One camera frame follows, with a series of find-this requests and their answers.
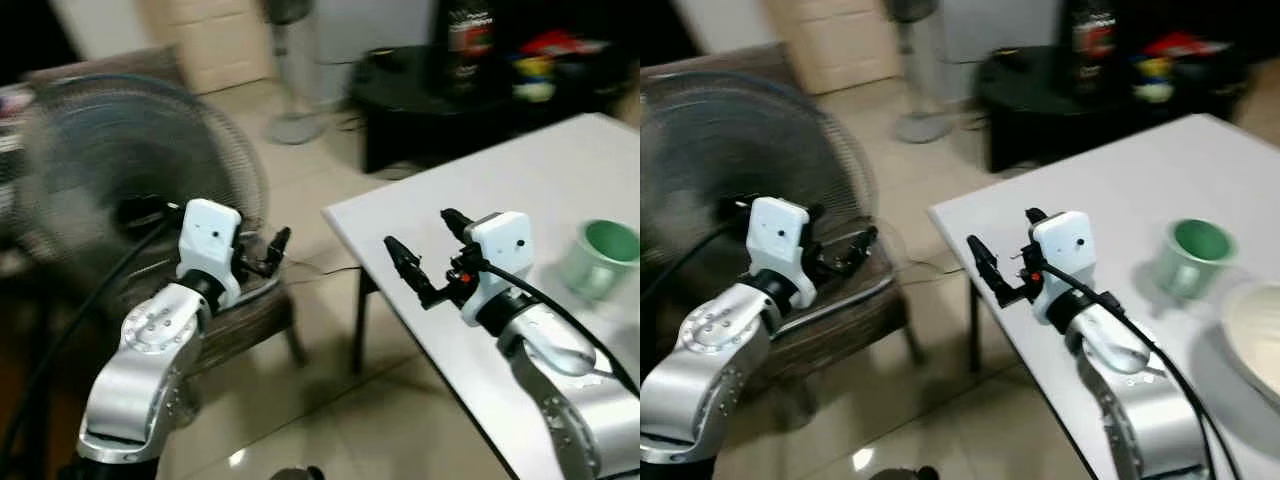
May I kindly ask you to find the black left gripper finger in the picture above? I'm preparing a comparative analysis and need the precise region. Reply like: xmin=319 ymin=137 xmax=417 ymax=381
xmin=847 ymin=225 xmax=881 ymax=269
xmin=264 ymin=227 xmax=293 ymax=276

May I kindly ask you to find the brown wicker chair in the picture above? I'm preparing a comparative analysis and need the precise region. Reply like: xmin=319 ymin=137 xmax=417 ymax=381
xmin=20 ymin=44 xmax=309 ymax=369
xmin=640 ymin=42 xmax=927 ymax=367

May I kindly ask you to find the black metal table leg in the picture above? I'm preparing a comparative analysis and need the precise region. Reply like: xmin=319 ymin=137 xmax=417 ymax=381
xmin=966 ymin=280 xmax=987 ymax=374
xmin=351 ymin=268 xmax=374 ymax=377

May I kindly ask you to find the black round side table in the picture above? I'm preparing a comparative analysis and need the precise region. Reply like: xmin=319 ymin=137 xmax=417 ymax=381
xmin=347 ymin=44 xmax=641 ymax=177
xmin=975 ymin=44 xmax=1253 ymax=173

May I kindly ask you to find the green mug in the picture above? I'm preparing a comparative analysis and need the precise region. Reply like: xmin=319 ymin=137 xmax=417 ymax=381
xmin=558 ymin=219 xmax=641 ymax=303
xmin=1150 ymin=217 xmax=1239 ymax=303

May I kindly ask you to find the yellow and white toy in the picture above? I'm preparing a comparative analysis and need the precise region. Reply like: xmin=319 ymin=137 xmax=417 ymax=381
xmin=513 ymin=55 xmax=559 ymax=104
xmin=1133 ymin=55 xmax=1179 ymax=104

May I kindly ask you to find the dark package with red label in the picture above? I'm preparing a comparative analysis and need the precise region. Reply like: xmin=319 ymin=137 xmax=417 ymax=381
xmin=438 ymin=0 xmax=503 ymax=98
xmin=1063 ymin=0 xmax=1123 ymax=98

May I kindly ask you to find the beige panelled door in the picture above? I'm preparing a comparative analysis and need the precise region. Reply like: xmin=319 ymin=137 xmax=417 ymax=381
xmin=163 ymin=0 xmax=278 ymax=97
xmin=763 ymin=0 xmax=903 ymax=97

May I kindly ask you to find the red toy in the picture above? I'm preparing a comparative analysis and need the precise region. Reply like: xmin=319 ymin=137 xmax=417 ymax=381
xmin=518 ymin=29 xmax=611 ymax=63
xmin=1143 ymin=29 xmax=1233 ymax=63

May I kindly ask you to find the white bowl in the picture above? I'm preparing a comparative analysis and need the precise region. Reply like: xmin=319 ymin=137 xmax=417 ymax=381
xmin=1219 ymin=279 xmax=1280 ymax=409

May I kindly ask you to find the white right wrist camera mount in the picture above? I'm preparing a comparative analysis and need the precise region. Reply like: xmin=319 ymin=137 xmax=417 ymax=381
xmin=1030 ymin=210 xmax=1091 ymax=326
xmin=462 ymin=211 xmax=534 ymax=327

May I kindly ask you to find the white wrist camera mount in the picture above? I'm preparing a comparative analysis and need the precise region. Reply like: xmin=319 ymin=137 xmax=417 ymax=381
xmin=177 ymin=198 xmax=244 ymax=308
xmin=745 ymin=196 xmax=819 ymax=306
xmin=1030 ymin=210 xmax=1091 ymax=326
xmin=462 ymin=211 xmax=534 ymax=327

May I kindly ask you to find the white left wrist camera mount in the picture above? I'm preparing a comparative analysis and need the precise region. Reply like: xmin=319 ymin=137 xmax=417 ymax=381
xmin=745 ymin=196 xmax=819 ymax=306
xmin=177 ymin=198 xmax=244 ymax=308

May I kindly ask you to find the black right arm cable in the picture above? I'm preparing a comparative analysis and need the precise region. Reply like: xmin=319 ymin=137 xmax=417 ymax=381
xmin=478 ymin=255 xmax=641 ymax=398
xmin=1040 ymin=264 xmax=1243 ymax=480

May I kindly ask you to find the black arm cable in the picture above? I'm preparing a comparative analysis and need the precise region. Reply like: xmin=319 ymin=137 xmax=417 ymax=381
xmin=1040 ymin=264 xmax=1243 ymax=480
xmin=478 ymin=255 xmax=641 ymax=398
xmin=640 ymin=215 xmax=743 ymax=303
xmin=0 ymin=212 xmax=183 ymax=473

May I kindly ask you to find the grey pedestal fan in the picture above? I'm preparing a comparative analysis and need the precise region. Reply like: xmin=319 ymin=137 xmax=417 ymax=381
xmin=260 ymin=0 xmax=337 ymax=147
xmin=884 ymin=0 xmax=957 ymax=145

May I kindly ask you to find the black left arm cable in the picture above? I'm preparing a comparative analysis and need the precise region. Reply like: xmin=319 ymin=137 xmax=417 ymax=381
xmin=640 ymin=215 xmax=743 ymax=303
xmin=0 ymin=212 xmax=183 ymax=473

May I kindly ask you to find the floor fan with wire grille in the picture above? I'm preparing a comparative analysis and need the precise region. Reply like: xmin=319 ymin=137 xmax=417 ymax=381
xmin=14 ymin=72 xmax=269 ymax=313
xmin=640 ymin=70 xmax=883 ymax=301

